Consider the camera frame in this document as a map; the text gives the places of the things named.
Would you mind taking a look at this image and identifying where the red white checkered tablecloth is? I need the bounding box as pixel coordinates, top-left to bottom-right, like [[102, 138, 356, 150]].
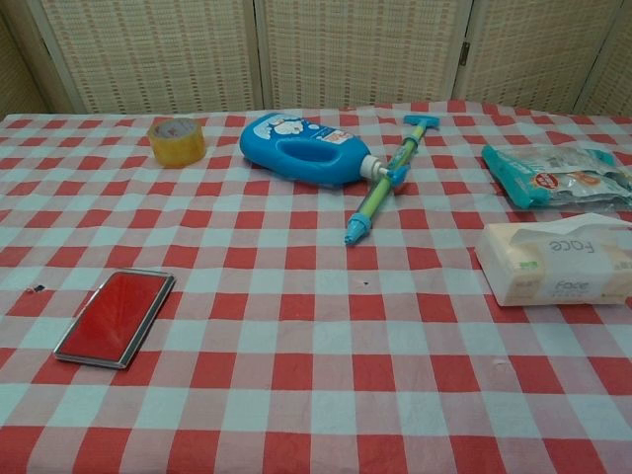
[[0, 100, 632, 474]]

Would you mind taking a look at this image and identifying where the blue green toy water pump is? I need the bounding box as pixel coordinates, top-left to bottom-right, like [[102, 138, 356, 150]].
[[344, 115, 440, 248]]

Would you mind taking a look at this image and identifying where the red ink pad tin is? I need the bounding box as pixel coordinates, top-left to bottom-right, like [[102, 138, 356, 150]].
[[52, 269, 177, 371]]

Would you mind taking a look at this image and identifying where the blue detergent bottle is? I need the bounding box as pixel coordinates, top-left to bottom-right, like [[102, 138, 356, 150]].
[[239, 112, 391, 188]]

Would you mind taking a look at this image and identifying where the woven folding screen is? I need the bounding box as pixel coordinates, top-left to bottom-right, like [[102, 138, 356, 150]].
[[0, 0, 632, 118]]

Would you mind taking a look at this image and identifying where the cream tissue pack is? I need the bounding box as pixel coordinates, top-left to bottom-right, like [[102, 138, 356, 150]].
[[475, 220, 632, 308]]

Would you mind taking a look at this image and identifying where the teal plastic snack bag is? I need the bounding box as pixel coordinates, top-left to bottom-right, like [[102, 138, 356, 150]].
[[481, 144, 632, 210]]

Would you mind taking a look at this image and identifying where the yellow packing tape roll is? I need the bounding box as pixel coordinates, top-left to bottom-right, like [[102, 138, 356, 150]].
[[148, 117, 207, 170]]

